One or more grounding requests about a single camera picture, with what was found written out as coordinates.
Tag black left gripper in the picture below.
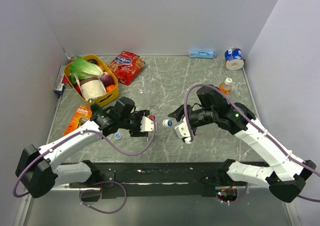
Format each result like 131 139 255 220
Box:
119 110 150 136

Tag orange juice plastic bottle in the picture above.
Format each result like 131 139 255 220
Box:
219 77 233 95

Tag clear plastic water bottle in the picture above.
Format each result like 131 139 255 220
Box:
155 119 173 128

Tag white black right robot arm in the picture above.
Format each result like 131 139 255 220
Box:
168 83 319 203

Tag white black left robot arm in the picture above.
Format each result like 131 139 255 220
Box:
15 96 156 199

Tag clear bottle cap centre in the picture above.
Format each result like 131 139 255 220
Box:
139 86 146 92

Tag green glass bottle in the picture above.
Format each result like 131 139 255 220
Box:
88 98 103 116

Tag orange toy fruit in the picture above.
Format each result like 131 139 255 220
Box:
105 84 116 92

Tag orange razor package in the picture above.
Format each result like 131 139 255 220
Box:
63 105 92 136

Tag purple toy onion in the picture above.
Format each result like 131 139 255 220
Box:
100 73 115 87

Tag cream brown toy mushroom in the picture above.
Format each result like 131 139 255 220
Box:
80 77 106 101

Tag red snack bag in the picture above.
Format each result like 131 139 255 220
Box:
107 51 145 86

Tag yellow plastic basket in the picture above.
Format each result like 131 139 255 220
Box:
64 54 119 108

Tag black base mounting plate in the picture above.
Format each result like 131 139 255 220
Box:
69 162 234 199

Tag blue tissue pack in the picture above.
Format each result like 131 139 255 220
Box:
189 50 216 59

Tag blue wrapped toilet roll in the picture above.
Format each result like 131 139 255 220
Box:
224 47 244 71

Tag green toy cabbage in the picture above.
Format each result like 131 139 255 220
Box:
69 57 104 85

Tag purple white box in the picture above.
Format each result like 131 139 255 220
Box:
53 65 65 95

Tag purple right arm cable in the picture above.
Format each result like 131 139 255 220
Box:
183 83 320 204

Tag aluminium frame rail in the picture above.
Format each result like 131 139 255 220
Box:
23 183 290 192

